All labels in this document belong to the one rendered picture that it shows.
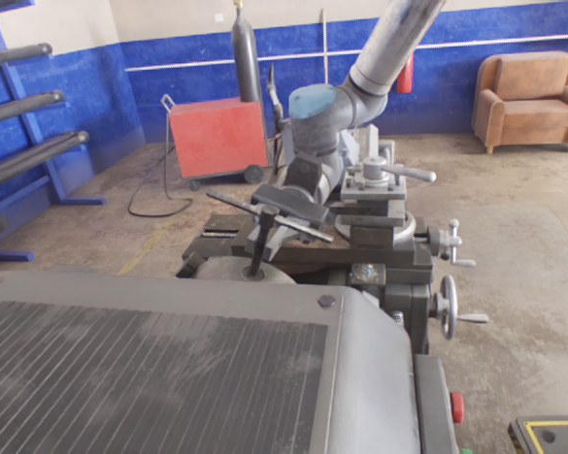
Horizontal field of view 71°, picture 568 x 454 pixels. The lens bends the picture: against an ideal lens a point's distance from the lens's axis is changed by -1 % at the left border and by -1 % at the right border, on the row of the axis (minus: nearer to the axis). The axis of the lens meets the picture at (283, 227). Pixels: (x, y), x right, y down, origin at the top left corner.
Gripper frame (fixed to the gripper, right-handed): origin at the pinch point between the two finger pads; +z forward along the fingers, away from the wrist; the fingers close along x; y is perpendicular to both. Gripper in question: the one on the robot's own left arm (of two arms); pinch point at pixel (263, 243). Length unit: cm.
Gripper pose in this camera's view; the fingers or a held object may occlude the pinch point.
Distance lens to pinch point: 62.2
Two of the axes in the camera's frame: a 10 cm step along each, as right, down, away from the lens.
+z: -3.6, 4.8, -8.0
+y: -2.1, 7.9, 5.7
